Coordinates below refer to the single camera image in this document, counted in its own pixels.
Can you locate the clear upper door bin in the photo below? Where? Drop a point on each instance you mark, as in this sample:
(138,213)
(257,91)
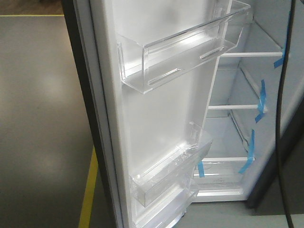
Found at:
(160,40)

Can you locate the refrigerator door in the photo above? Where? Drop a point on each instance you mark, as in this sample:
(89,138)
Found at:
(130,130)

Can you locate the clear middle door bin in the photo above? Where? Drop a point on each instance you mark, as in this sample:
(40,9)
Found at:
(147,186)

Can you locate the clear door bin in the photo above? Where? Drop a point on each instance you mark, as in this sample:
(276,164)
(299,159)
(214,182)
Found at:
(147,186)
(168,208)
(160,40)

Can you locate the clear lower door bin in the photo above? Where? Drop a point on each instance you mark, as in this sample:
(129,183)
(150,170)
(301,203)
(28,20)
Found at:
(168,208)

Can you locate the dark grey refrigerator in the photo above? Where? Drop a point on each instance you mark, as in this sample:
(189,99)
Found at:
(260,54)

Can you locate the clear crisper drawer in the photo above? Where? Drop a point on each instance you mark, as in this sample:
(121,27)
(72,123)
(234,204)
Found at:
(221,173)

